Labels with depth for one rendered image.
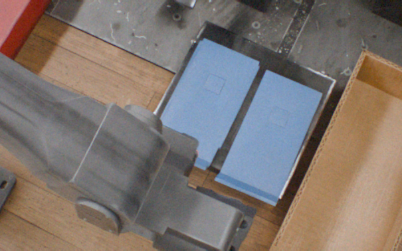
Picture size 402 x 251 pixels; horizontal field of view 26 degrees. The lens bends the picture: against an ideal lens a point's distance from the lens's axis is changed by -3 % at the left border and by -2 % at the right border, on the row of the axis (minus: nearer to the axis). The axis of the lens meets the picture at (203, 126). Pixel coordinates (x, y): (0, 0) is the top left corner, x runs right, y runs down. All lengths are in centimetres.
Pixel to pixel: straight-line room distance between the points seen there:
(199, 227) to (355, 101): 41
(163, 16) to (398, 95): 30
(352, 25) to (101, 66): 31
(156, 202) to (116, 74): 37
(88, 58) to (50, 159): 44
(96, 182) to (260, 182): 38
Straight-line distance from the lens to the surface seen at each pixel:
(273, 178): 97
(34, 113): 61
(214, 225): 68
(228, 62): 101
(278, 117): 99
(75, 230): 97
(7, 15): 108
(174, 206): 68
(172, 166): 75
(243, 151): 98
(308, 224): 98
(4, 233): 98
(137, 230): 71
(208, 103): 99
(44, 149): 61
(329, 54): 106
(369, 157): 102
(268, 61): 102
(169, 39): 105
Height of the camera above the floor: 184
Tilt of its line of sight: 69 degrees down
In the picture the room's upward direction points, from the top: 7 degrees clockwise
